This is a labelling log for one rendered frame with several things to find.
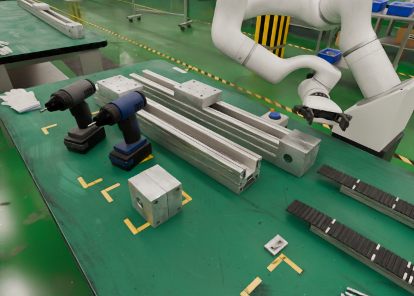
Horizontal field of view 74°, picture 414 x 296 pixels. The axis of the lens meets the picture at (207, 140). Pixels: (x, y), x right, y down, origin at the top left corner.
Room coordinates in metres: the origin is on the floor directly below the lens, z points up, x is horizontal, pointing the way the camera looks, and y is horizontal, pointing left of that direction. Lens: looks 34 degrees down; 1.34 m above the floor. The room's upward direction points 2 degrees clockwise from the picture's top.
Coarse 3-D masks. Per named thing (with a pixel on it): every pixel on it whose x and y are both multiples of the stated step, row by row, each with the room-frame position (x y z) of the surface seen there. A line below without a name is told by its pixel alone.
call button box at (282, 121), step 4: (268, 112) 0.95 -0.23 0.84; (264, 116) 0.91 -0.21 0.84; (268, 116) 0.91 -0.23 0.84; (280, 116) 0.91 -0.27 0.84; (284, 116) 0.91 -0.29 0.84; (268, 120) 0.89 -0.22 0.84; (272, 120) 0.89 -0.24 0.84; (276, 120) 0.89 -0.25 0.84; (280, 120) 0.89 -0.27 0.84; (284, 120) 0.89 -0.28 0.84; (280, 124) 0.87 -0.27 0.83; (284, 124) 0.89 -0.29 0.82
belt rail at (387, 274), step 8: (320, 232) 0.43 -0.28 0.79; (328, 240) 0.41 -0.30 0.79; (336, 240) 0.40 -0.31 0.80; (344, 248) 0.39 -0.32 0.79; (352, 256) 0.37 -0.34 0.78; (360, 256) 0.37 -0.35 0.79; (368, 264) 0.35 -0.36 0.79; (376, 264) 0.34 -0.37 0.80; (384, 272) 0.33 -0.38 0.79; (392, 280) 0.32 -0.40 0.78; (400, 280) 0.32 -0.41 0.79; (408, 288) 0.30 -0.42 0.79
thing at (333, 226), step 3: (333, 219) 0.45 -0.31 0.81; (330, 222) 0.44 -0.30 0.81; (333, 222) 0.44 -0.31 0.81; (336, 222) 0.44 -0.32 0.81; (339, 222) 0.44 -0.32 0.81; (330, 225) 0.43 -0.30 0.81; (333, 225) 0.43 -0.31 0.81; (336, 225) 0.43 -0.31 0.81; (327, 228) 0.42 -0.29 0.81; (330, 228) 0.42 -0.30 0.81; (333, 228) 0.42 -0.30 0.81; (336, 228) 0.43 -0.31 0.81; (324, 231) 0.42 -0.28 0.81; (327, 231) 0.41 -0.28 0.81; (330, 231) 0.42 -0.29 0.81; (333, 231) 0.42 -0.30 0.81; (330, 234) 0.41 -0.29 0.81
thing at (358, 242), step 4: (356, 236) 0.41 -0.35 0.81; (360, 236) 0.40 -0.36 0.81; (364, 236) 0.40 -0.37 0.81; (356, 240) 0.39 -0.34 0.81; (360, 240) 0.40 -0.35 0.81; (364, 240) 0.39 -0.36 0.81; (352, 244) 0.38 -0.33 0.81; (356, 244) 0.38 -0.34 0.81; (360, 244) 0.38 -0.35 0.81; (352, 248) 0.37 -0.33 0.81; (356, 248) 0.37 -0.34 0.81; (360, 248) 0.37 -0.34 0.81
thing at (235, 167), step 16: (96, 96) 1.08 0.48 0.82; (144, 112) 0.87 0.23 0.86; (160, 112) 0.90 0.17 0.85; (144, 128) 0.85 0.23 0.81; (160, 128) 0.78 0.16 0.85; (176, 128) 0.81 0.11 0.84; (192, 128) 0.78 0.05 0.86; (160, 144) 0.79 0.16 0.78; (176, 144) 0.73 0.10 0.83; (192, 144) 0.68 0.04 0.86; (208, 144) 0.73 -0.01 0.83; (224, 144) 0.69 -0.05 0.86; (192, 160) 0.68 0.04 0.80; (208, 160) 0.64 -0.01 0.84; (224, 160) 0.61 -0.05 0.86; (240, 160) 0.65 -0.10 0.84; (256, 160) 0.61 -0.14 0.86; (224, 176) 0.60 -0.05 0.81; (240, 176) 0.56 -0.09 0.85; (256, 176) 0.63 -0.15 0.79; (240, 192) 0.57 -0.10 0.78
